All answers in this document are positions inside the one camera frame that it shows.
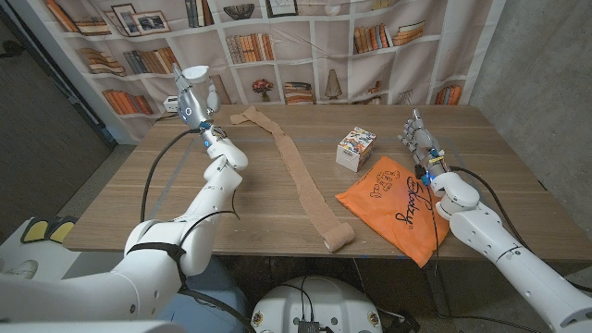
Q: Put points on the white sneaker of person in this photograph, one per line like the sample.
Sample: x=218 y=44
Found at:
x=23 y=268

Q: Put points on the white power strip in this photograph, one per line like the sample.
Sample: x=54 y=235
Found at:
x=170 y=104

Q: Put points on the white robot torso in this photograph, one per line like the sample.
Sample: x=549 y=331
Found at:
x=333 y=305

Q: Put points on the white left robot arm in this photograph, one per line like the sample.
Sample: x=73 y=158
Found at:
x=139 y=277

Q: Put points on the yellow black foot pedal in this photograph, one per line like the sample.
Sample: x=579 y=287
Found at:
x=36 y=231
x=62 y=230

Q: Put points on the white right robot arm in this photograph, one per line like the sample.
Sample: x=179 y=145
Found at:
x=532 y=273

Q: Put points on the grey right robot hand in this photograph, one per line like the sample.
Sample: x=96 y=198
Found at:
x=424 y=143

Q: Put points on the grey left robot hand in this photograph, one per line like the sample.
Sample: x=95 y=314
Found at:
x=192 y=108

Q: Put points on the clear plastic jar white lid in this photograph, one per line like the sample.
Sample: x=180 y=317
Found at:
x=196 y=73

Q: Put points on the white floor platform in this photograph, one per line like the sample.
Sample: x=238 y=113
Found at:
x=83 y=263

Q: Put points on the tan adhesive wrap roll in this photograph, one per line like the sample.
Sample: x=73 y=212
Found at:
x=305 y=189

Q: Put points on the dark metal table leg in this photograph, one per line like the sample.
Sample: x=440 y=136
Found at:
x=437 y=291

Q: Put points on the colourful printed cardboard box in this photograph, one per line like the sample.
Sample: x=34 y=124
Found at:
x=356 y=145

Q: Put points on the printed bookshelf backdrop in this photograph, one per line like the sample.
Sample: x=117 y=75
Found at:
x=416 y=69

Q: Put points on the orange cloth with black print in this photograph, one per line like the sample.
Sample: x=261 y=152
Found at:
x=393 y=208

